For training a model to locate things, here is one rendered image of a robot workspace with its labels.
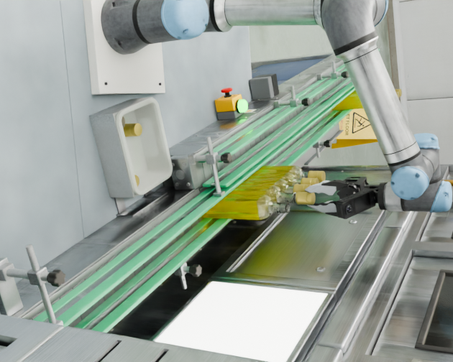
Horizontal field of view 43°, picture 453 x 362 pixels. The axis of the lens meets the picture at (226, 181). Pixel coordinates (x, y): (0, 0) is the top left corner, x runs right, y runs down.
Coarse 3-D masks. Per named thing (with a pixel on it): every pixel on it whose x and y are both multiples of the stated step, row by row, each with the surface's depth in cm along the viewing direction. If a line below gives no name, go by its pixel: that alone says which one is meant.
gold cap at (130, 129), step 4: (128, 124) 149; (132, 124) 148; (136, 124) 148; (124, 128) 149; (128, 128) 148; (132, 128) 147; (136, 128) 148; (140, 128) 149; (124, 132) 149; (128, 132) 148; (132, 132) 148; (136, 132) 148; (140, 132) 149
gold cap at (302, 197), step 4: (300, 192) 154; (304, 192) 153; (308, 192) 153; (312, 192) 153; (296, 196) 154; (300, 196) 153; (304, 196) 153; (308, 196) 152; (312, 196) 152; (296, 200) 154; (300, 200) 153; (304, 200) 153; (308, 200) 152; (312, 200) 152; (300, 204) 155; (304, 204) 154; (308, 204) 153; (312, 204) 153
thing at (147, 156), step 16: (128, 112) 141; (144, 112) 153; (144, 128) 155; (160, 128) 153; (128, 144) 152; (144, 144) 157; (160, 144) 155; (128, 160) 141; (144, 160) 158; (160, 160) 157; (144, 176) 156; (160, 176) 155; (144, 192) 146
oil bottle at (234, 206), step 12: (216, 204) 158; (228, 204) 156; (240, 204) 154; (252, 204) 153; (264, 204) 152; (204, 216) 162; (216, 216) 160; (228, 216) 158; (240, 216) 156; (252, 216) 154; (264, 216) 153
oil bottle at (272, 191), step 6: (240, 186) 164; (246, 186) 163; (252, 186) 162; (258, 186) 161; (264, 186) 160; (270, 186) 160; (234, 192) 161; (240, 192) 160; (246, 192) 159; (252, 192) 158; (258, 192) 158; (264, 192) 157; (270, 192) 156; (276, 192) 157; (276, 198) 157
